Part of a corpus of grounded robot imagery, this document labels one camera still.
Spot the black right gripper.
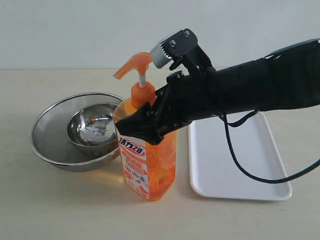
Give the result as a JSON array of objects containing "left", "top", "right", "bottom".
[{"left": 115, "top": 61, "right": 226, "bottom": 146}]

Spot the orange pump soap bottle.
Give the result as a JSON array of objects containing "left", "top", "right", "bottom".
[{"left": 113, "top": 52, "right": 177, "bottom": 201}]

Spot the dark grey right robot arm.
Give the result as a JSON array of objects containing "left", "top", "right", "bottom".
[{"left": 116, "top": 39, "right": 320, "bottom": 145}]

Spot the small stainless steel bowl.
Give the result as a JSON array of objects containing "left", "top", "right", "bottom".
[{"left": 66, "top": 102, "right": 118, "bottom": 158}]

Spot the white rectangular plastic tray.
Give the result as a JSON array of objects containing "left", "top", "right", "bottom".
[{"left": 188, "top": 112, "right": 292, "bottom": 201}]

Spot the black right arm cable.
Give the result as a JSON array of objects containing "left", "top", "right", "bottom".
[{"left": 217, "top": 107, "right": 320, "bottom": 185}]

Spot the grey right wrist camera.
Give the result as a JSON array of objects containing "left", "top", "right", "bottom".
[{"left": 149, "top": 28, "right": 198, "bottom": 69}]

